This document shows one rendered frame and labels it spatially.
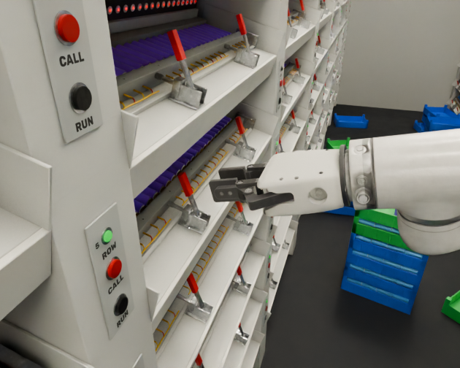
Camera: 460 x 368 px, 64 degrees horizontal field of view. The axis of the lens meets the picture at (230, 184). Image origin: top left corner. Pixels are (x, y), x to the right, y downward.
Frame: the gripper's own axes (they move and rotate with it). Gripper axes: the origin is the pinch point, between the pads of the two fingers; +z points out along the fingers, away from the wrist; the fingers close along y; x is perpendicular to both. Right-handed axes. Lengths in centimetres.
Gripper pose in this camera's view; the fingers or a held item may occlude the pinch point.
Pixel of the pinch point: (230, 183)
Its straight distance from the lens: 50.9
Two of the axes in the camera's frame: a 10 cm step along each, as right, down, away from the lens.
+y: 3.2, -4.6, 8.3
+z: -9.2, 0.7, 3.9
